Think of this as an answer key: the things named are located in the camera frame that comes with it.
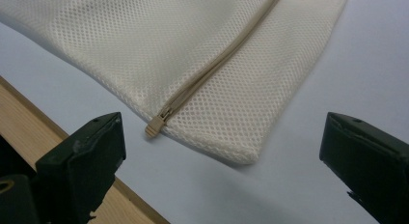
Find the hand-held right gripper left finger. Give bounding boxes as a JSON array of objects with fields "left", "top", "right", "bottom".
[{"left": 34, "top": 111, "right": 127, "bottom": 224}]

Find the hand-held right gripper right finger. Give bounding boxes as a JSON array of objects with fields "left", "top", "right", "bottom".
[{"left": 318, "top": 111, "right": 409, "bottom": 224}]

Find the white mesh zipper bag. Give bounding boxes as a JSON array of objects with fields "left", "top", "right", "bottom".
[{"left": 0, "top": 0, "right": 351, "bottom": 165}]

